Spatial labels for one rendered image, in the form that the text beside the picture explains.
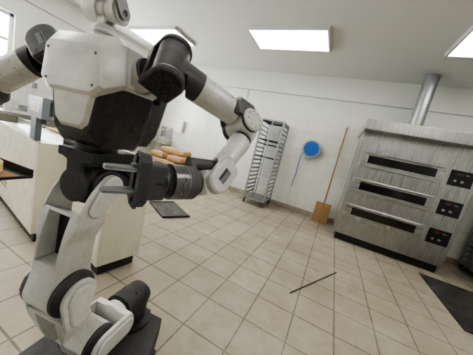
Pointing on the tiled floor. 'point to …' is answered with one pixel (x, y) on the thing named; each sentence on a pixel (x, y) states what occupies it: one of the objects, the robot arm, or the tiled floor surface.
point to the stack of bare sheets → (169, 209)
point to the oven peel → (320, 215)
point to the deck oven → (406, 191)
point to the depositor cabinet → (11, 188)
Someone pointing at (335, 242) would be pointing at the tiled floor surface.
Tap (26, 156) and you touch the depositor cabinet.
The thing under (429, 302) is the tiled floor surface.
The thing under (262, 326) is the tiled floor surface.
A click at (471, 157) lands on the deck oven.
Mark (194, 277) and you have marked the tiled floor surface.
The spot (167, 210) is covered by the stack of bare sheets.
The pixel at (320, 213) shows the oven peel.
